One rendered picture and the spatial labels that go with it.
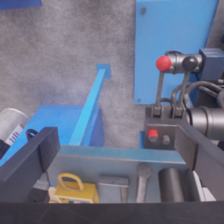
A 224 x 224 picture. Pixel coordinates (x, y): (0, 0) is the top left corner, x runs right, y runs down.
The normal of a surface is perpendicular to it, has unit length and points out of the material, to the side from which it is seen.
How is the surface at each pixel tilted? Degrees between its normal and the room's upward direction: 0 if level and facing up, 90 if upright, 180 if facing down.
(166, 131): 0
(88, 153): 90
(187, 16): 0
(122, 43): 0
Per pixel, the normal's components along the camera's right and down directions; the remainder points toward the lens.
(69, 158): -0.12, 0.65
